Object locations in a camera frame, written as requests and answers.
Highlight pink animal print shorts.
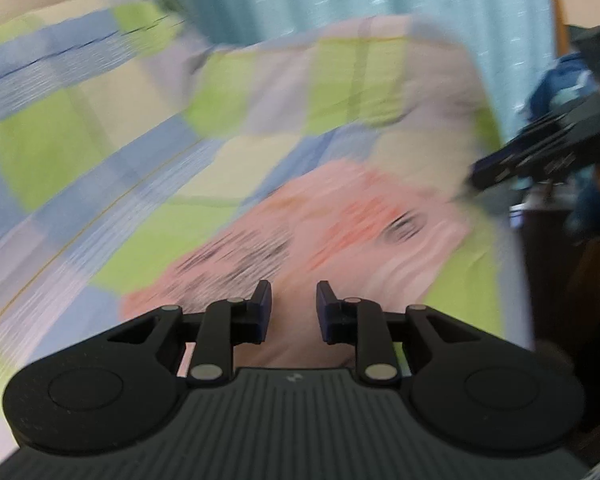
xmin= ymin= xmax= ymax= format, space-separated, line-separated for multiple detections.
xmin=121 ymin=160 xmax=470 ymax=368

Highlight dark blue patterned cloth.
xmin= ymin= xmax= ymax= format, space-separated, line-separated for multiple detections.
xmin=524 ymin=53 xmax=600 ymax=242

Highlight checkered blue green bed sheet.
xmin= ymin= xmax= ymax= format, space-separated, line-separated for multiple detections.
xmin=0 ymin=0 xmax=532 ymax=463

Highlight brown wooden bed frame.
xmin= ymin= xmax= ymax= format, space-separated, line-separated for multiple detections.
xmin=512 ymin=166 xmax=600 ymax=465

